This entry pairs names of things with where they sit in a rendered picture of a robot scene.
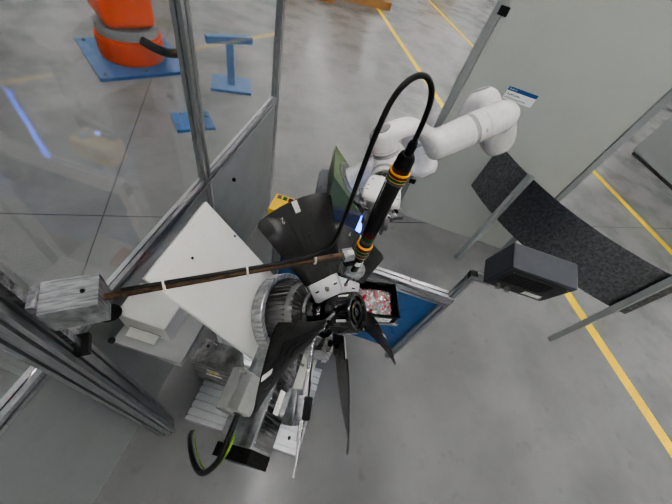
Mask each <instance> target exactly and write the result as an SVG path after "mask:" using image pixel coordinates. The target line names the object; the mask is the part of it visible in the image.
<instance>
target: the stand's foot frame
mask: <svg viewBox="0 0 672 504"><path fill-rule="evenodd" d="M321 373H322V369H319V368H316V367H315V369H314V373H313V376H312V379H311V387H310V394H309V396H310V397H312V399H313V400H312V405H313V401H314V398H315V394H316V391H317V387H318V383H319V380H320V376H321ZM224 387H225V386H222V385H219V384H216V383H213V382H210V381H207V380H204V381H203V383H202V385H201V387H200V389H199V391H198V393H197V395H196V397H195V399H194V401H193V403H192V405H191V407H190V409H189V411H188V412H187V414H186V416H185V419H186V420H187V421H189V422H192V423H195V424H198V425H201V426H204V427H207V428H210V429H213V430H216V431H219V432H222V430H223V428H224V426H225V423H226V421H227V419H228V416H229V415H228V414H226V413H224V412H222V411H221V410H219V409H217V408H216V404H217V402H218V400H219V398H220V396H221V393H222V391H223V389H224ZM307 423H308V421H304V428H303V435H302V441H303V437H304V434H305V430H306V427H307ZM297 430H298V426H288V425H283V424H281V425H280V428H279V431H278V434H277V437H276V440H275V443H274V446H273V449H274V450H277V451H280V452H283V453H286V454H289V455H292V456H295V454H296V448H297V442H296V437H297ZM288 436H291V439H290V440H288ZM295 457H296V456H295Z"/></svg>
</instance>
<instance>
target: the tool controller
mask: <svg viewBox="0 0 672 504"><path fill-rule="evenodd" d="M483 282H485V283H488V284H491V285H494V286H495V287H494V288H495V289H500V288H502V289H504V292H510V291H511V292H514V293H517V294H520V295H523V296H525V297H528V298H531V299H534V300H537V301H543V300H546V299H550V298H553V297H556V296H560V295H563V294H566V293H569V292H573V291H576V290H578V273H577V264H575V263H572V262H569V261H566V260H563V259H561V258H558V257H555V256H552V255H549V254H546V253H543V252H541V251H538V250H535V249H532V248H529V247H526V246H523V245H521V244H518V243H513V244H511V245H509V246H508V247H506V248H504V249H503V250H501V251H499V252H498V253H496V254H494V255H492V256H491V257H489V258H487V259H486V260H485V269H484V280H483Z"/></svg>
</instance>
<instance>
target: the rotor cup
mask: <svg viewBox="0 0 672 504"><path fill-rule="evenodd" d="M339 295H348V296H345V297H338V296H339ZM356 308H357V309H358V311H359V314H358V316H356V315H355V309H356ZM334 310H335V315H334V316H333V317H332V319H331V320H330V322H329V323H327V325H326V326H325V330H324V331H321V332H320V333H319V335H318V336H317V335H316V337H318V338H327V337H329V336H330V335H331V334H332V333H334V334H358V333H360V332H361V331H362V330H363V328H364V326H365V323H366V305H365V302H364V299H363V297H362V295H361V294H360V293H359V292H356V291H350V292H341V293H339V294H337V295H335V296H333V297H331V298H329V299H327V300H325V301H323V302H321V303H316V302H315V301H314V298H313V296H312V295H311V297H310V299H309V302H308V306H307V321H308V322H311V321H318V320H323V319H324V318H326V317H327V316H328V315H329V314H330V313H332V312H333V311H334ZM342 319H346V322H336V320H342Z"/></svg>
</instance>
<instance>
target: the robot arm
mask: <svg viewBox="0 0 672 504"><path fill-rule="evenodd" d="M519 116H520V107H519V106H518V105H517V104H516V103H515V102H513V101H510V100H502V98H501V95H500V93H499V92H498V90H497V89H495V88H493V87H488V86H486V87H482V88H479V89H477V90H475V91H474V92H472V93H471V94H470V95H469V96H468V97H467V98H466V100H465V101H464V103H463V105H462V107H461V109H460V112H459V115H458V117H457V119H455V120H452V121H450V122H448V123H446V124H443V125H441V126H439V127H436V128H434V127H431V126H429V125H428V124H426V123H425V126H424V128H423V130H422V132H421V134H420V137H419V139H418V146H417V148H416V150H415V152H414V154H415V162H414V164H413V166H412V169H411V171H410V172H411V174H410V175H411V176H414V177H419V178H425V177H428V176H430V175H432V174H434V172H435V171H436V169H437V166H438V162H437V160H438V159H442V158H445V157H447V156H449V155H452V154H454V153H457V152H459V151H461V150H464V149H466V148H469V147H471V146H473V145H476V144H478V143H480V146H481V148H482V150H483V151H484V152H485V153H486V154H487V155H489V156H498V155H501V154H503V153H505V152H507V151H508V150H509V149H510V148H511V147H512V145H513V143H514V141H515V139H516V134H517V121H518V119H519ZM420 121H421V120H419V119H416V118H413V117H401V118H398V119H395V120H392V121H389V122H387V123H384V124H383V126H382V128H381V131H380V133H379V135H378V138H377V140H376V143H375V145H374V148H373V150H372V156H373V157H371V158H369V160H368V163H367V166H366V168H365V171H364V174H363V176H362V179H361V182H360V184H359V187H358V190H357V193H356V195H355V198H354V200H353V204H354V205H355V206H357V208H358V209H359V211H360V212H361V213H362V214H361V216H362V218H361V222H360V223H363V224H362V229H365V226H366V224H367V222H368V219H369V215H370V212H371V210H372V208H373V205H374V203H375V201H376V199H377V196H378V194H379V192H380V189H381V187H382V185H383V183H384V180H385V177H386V175H387V172H388V170H389V168H390V166H391V165H392V164H393V163H394V161H395V160H396V158H397V155H398V153H400V152H401V151H402V150H405V149H406V146H407V144H408V142H409V141H410V140H411V139H412V138H413V137H414V135H415V132H416V130H417V128H418V126H419V123H420ZM401 139H402V144H403V146H402V144H400V143H399V141H400V140H401ZM361 164H362V162H360V163H357V164H355V165H353V166H351V167H350V166H349V165H348V164H347V163H346V162H342V163H341V164H340V173H341V177H342V180H343V183H344V185H345V187H346V189H347V191H348V193H349V194H350V195H351V192H352V189H353V187H354V184H355V181H356V178H357V175H358V173H359V170H360V167H361ZM361 188H363V190H362V193H360V194H359V189H361ZM400 202H401V189H400V191H399V193H398V194H397V196H396V198H395V200H394V202H393V204H392V206H391V208H390V210H389V212H388V214H387V216H386V218H385V220H384V222H383V224H382V226H381V228H380V230H379V235H382V233H383V231H387V228H388V225H389V223H390V222H393V221H395V220H402V219H403V218H404V216H405V215H404V213H403V211H402V210H401V208H400Z"/></svg>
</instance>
